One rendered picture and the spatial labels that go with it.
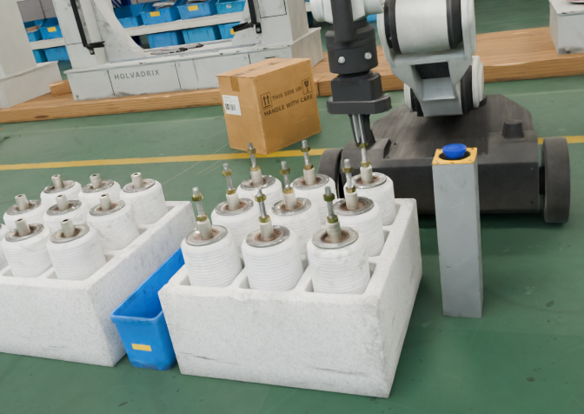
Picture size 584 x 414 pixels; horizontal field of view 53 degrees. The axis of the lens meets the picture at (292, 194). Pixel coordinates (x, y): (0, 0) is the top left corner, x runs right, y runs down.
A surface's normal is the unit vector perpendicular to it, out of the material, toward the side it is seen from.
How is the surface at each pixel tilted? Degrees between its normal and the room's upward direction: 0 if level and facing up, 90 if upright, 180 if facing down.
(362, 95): 90
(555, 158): 37
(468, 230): 90
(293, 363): 90
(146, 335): 92
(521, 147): 46
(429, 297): 0
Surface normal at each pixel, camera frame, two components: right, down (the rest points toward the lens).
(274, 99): 0.67, 0.18
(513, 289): -0.16, -0.91
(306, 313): -0.33, 0.40
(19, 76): 0.94, -0.02
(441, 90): -0.35, -0.11
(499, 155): -0.33, -0.35
